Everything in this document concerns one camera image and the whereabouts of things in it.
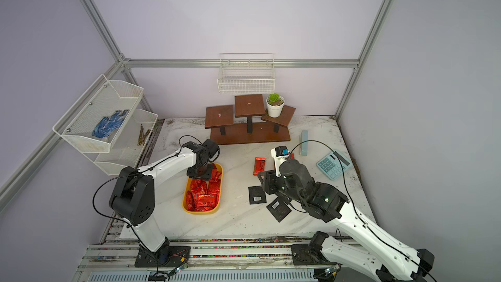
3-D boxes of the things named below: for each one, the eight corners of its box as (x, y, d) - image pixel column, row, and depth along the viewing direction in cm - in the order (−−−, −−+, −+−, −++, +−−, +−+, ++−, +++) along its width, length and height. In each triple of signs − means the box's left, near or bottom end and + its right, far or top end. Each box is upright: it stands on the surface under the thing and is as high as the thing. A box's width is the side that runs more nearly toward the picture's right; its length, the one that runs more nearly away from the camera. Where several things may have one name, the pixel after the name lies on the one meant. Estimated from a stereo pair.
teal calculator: (331, 180, 97) (333, 177, 94) (316, 164, 102) (318, 161, 100) (350, 167, 101) (353, 164, 98) (334, 153, 107) (337, 149, 104)
